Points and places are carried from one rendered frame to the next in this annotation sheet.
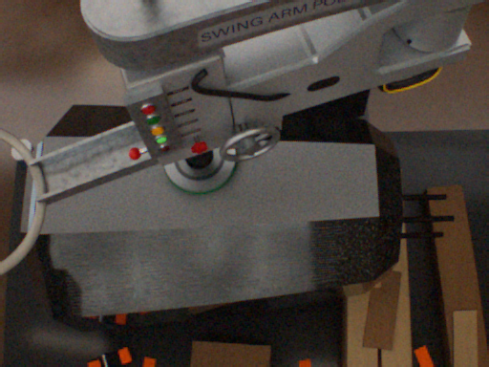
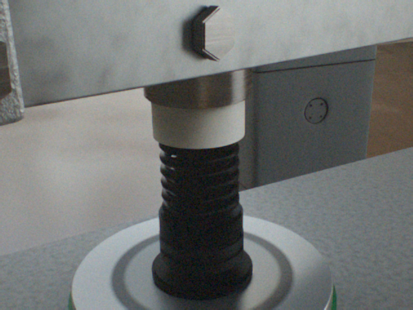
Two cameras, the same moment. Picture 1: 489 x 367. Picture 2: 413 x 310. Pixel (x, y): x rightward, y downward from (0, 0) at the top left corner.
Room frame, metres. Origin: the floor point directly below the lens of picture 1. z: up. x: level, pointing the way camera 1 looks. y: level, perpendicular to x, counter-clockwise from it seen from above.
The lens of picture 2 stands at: (1.07, -0.12, 1.10)
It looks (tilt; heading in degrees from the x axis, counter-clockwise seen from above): 21 degrees down; 143
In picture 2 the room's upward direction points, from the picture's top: 1 degrees counter-clockwise
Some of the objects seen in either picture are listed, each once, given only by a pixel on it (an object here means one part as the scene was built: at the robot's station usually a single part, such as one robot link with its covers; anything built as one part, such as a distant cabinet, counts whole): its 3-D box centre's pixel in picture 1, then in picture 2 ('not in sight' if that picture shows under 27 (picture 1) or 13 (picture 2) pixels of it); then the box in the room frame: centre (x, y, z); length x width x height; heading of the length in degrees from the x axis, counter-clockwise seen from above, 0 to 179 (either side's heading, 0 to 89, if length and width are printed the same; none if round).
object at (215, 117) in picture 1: (208, 71); not in sight; (0.77, 0.03, 1.30); 0.36 x 0.22 x 0.45; 99
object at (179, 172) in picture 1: (199, 157); (202, 276); (0.76, 0.11, 0.84); 0.21 x 0.21 x 0.01
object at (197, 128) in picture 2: not in sight; (198, 110); (0.76, 0.11, 0.99); 0.07 x 0.07 x 0.04
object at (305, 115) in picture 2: not in sight; (281, 162); (-0.14, 1.09, 0.43); 0.50 x 0.50 x 0.85; 75
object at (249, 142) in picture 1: (244, 131); not in sight; (0.66, -0.03, 1.18); 0.15 x 0.10 x 0.15; 99
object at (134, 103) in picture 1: (155, 123); not in sight; (0.63, 0.16, 1.35); 0.08 x 0.03 x 0.28; 99
